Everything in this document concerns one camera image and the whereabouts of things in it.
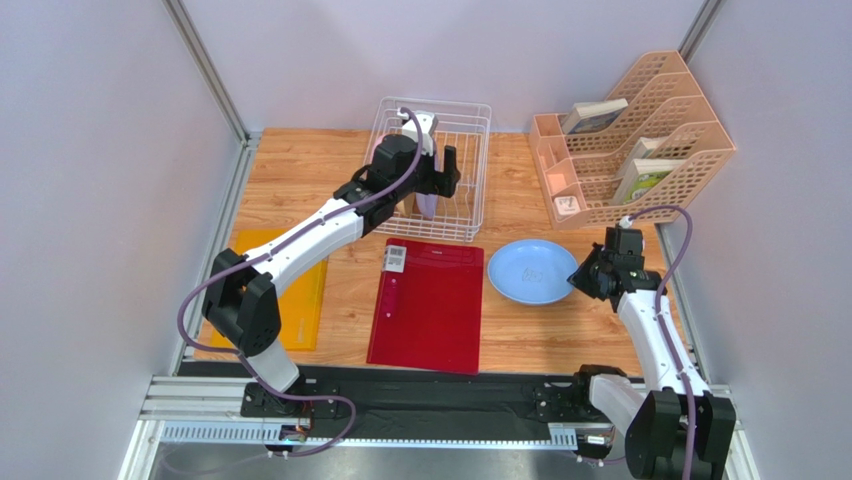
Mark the white wire dish rack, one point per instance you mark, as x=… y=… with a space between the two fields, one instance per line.
x=464 y=125

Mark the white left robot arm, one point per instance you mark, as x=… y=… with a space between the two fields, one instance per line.
x=241 y=301

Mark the orange folder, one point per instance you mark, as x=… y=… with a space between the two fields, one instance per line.
x=300 y=305

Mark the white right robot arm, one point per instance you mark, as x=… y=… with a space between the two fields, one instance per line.
x=656 y=353

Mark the purple plate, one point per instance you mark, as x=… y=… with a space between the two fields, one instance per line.
x=427 y=202

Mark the green book in rack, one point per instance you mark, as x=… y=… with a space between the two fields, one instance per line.
x=638 y=176

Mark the blue plate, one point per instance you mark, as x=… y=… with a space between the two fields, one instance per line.
x=532 y=272

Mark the right aluminium corner post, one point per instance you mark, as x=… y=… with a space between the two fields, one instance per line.
x=703 y=21

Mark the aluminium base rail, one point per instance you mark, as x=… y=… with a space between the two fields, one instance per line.
x=214 y=419

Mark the aluminium corner post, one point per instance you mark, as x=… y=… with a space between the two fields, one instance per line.
x=192 y=39
x=703 y=21

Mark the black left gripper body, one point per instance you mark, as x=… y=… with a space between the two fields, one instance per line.
x=423 y=180

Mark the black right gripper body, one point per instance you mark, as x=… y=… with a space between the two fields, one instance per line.
x=587 y=277

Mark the yellow plate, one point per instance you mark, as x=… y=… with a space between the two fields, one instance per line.
x=406 y=207

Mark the left aluminium corner post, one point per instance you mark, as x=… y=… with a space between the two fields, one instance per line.
x=192 y=39

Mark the middle white book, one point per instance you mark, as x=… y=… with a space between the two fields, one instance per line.
x=642 y=149

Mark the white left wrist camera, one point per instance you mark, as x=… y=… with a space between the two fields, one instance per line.
x=419 y=126

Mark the black base mat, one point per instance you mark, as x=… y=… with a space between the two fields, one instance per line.
x=393 y=404

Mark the pink file rack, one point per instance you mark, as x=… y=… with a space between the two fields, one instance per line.
x=666 y=102

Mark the red folder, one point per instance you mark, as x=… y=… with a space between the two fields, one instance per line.
x=429 y=307

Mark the upper book in rack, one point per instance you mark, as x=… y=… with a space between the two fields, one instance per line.
x=590 y=117

